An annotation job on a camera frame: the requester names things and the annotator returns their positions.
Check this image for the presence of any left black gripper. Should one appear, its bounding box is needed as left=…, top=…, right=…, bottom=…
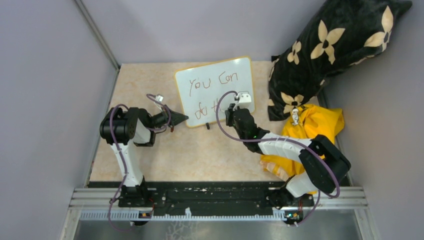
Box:
left=148, top=104, right=189, bottom=131

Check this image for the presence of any yellow framed whiteboard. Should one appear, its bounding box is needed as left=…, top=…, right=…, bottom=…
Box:
left=174, top=56, right=255, bottom=128

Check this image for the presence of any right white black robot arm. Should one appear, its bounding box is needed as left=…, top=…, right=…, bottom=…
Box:
left=225, top=103, right=351, bottom=206

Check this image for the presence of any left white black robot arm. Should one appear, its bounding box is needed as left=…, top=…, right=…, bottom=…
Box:
left=99, top=105, right=189, bottom=208

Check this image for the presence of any yellow cloth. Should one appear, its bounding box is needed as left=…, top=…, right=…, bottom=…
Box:
left=260, top=104, right=345, bottom=197

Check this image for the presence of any black floral pillow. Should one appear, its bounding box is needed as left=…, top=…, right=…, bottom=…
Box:
left=267, top=0, right=413, bottom=122

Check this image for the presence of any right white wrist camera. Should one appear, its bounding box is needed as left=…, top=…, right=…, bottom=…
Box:
left=233, top=91, right=252, bottom=111

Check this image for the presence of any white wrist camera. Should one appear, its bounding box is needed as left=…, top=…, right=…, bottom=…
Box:
left=155, top=94, right=164, bottom=103
left=233, top=91, right=252, bottom=111

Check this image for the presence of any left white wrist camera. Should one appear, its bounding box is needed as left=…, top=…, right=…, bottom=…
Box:
left=155, top=94, right=164, bottom=103

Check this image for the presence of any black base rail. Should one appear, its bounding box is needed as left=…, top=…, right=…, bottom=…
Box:
left=87, top=180, right=316, bottom=218

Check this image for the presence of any white toothed cable strip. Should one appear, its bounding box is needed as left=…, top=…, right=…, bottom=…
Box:
left=79, top=208, right=287, bottom=222

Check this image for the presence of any aluminium corner post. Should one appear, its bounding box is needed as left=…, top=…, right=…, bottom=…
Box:
left=72, top=0, right=121, bottom=72

